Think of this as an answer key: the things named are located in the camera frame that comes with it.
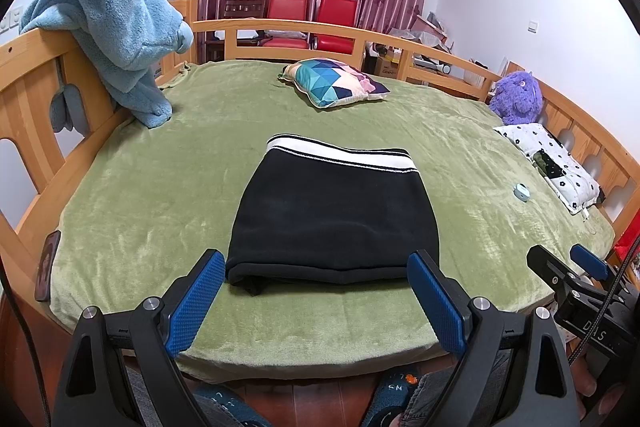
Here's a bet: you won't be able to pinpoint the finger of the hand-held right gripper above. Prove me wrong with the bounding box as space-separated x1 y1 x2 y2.
526 245 589 304
571 243 612 281

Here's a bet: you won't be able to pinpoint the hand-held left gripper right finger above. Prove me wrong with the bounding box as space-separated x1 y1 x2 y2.
407 250 583 427

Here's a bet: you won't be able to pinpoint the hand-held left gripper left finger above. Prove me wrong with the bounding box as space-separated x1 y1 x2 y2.
52 249 227 427

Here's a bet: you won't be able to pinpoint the black pants with white stripe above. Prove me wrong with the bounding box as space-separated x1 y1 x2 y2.
225 134 442 298

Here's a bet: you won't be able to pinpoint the person's right hand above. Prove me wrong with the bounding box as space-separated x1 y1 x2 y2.
570 359 633 423

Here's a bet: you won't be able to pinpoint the person's right leg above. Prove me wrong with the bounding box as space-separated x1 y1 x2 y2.
395 372 453 427

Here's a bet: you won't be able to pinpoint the person's leg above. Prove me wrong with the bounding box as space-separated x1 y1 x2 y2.
395 372 453 427
124 364 151 414

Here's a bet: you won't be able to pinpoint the blue patterned slipper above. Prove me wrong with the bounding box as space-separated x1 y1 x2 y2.
360 369 422 427
192 384 271 427

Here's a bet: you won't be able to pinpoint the person's left leg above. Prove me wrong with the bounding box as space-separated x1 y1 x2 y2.
124 364 151 414

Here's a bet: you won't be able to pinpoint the white floral pillow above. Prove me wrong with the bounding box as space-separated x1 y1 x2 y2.
494 123 601 214

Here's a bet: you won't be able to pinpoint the green fleece blanket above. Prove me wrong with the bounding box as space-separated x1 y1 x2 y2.
50 58 616 383

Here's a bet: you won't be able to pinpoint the dark smartphone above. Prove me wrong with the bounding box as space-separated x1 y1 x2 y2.
36 230 62 303

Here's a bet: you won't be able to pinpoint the purple plush toy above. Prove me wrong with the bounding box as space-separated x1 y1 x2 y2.
489 71 543 126

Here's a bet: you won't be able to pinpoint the cardboard box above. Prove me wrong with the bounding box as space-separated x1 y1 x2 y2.
374 54 402 76

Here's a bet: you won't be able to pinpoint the geometric patterned pillow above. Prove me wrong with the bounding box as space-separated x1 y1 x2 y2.
277 58 392 109

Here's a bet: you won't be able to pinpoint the pile of plastic packaging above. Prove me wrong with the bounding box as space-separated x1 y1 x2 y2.
390 11 453 54

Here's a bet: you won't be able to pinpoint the light blue fleece towel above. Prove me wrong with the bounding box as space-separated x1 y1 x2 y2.
20 0 195 135

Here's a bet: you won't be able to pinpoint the dark wooden chair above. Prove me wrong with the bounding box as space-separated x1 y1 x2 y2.
207 0 267 62

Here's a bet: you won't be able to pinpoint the red chair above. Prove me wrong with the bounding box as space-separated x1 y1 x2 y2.
315 0 359 55
260 0 309 52

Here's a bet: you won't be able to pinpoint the wooden bed frame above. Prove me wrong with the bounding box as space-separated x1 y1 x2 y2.
0 0 640 308

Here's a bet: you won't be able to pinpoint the white light switch panel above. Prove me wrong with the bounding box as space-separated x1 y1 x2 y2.
0 7 24 32

